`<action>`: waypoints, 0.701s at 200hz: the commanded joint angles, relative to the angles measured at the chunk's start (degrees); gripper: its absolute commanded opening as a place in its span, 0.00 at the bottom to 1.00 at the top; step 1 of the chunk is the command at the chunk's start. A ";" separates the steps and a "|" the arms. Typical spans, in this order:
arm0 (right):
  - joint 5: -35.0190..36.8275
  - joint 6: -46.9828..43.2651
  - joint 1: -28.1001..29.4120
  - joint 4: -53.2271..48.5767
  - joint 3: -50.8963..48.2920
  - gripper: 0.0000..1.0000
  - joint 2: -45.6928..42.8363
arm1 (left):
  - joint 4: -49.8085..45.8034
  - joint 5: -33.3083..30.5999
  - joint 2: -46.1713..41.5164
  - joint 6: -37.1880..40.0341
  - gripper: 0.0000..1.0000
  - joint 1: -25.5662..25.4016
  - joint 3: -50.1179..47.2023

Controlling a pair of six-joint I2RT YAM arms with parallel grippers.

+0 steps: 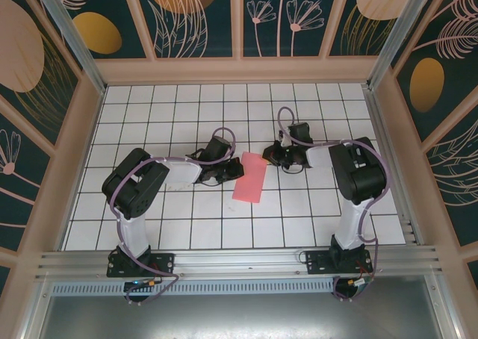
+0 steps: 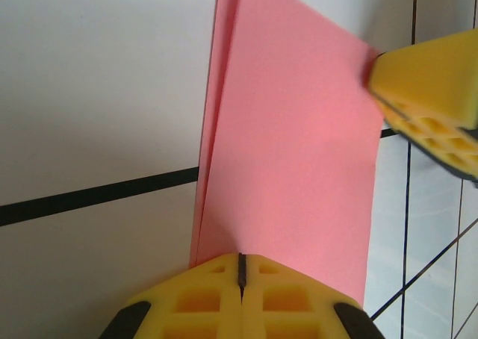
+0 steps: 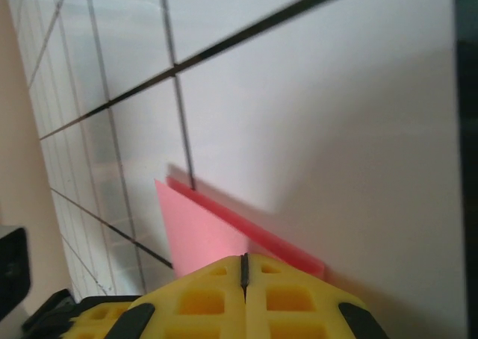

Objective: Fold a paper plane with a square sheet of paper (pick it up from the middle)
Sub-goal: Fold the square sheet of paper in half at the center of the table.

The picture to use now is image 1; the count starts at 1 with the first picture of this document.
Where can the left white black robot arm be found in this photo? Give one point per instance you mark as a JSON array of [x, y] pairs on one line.
[[130, 234]]

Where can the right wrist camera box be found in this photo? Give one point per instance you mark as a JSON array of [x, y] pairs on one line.
[[285, 139]]

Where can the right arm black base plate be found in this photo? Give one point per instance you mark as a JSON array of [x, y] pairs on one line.
[[317, 262]]

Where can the pink paper sheet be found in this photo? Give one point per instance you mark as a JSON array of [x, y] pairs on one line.
[[248, 178]]

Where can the aluminium corner post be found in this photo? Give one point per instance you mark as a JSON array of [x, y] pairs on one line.
[[396, 36], [74, 44]]

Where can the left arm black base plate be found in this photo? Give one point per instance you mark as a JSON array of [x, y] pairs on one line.
[[164, 264]]

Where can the aluminium table side rail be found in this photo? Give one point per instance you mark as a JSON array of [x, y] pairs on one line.
[[378, 122]]

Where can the shiny metal sheet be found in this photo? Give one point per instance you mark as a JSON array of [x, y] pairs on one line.
[[239, 316]]

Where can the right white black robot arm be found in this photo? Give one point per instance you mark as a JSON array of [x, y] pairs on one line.
[[351, 227]]

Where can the long aluminium mounting rail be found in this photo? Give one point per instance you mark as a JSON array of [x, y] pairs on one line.
[[239, 262]]

